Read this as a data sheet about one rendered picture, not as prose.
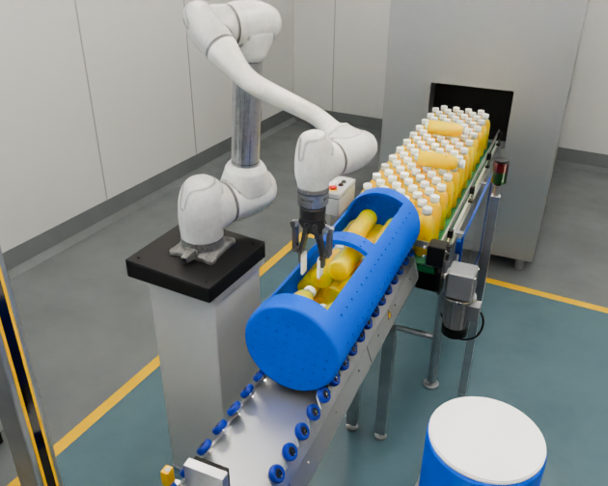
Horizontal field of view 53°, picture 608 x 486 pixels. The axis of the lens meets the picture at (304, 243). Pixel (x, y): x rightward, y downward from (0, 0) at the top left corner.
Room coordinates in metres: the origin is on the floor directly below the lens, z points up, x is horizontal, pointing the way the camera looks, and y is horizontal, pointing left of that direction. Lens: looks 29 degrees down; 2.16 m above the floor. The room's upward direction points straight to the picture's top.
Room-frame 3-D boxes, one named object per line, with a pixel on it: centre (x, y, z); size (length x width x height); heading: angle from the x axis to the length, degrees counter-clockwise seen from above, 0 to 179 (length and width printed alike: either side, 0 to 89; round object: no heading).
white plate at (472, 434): (1.09, -0.45, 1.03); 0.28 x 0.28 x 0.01
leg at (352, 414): (2.14, -0.23, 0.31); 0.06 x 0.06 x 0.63; 66
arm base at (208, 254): (1.94, 0.37, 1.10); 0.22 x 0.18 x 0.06; 158
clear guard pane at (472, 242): (2.64, -0.83, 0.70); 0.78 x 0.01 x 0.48; 156
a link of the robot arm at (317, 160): (1.60, -0.03, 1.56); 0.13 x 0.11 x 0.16; 133
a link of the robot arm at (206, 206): (1.96, 0.36, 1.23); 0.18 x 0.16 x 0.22; 133
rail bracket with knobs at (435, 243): (2.13, -0.53, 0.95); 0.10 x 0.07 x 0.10; 66
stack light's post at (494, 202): (2.37, -0.81, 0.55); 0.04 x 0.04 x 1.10; 66
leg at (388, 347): (2.08, -0.36, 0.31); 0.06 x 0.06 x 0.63; 66
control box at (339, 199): (2.47, -0.14, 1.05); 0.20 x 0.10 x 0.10; 156
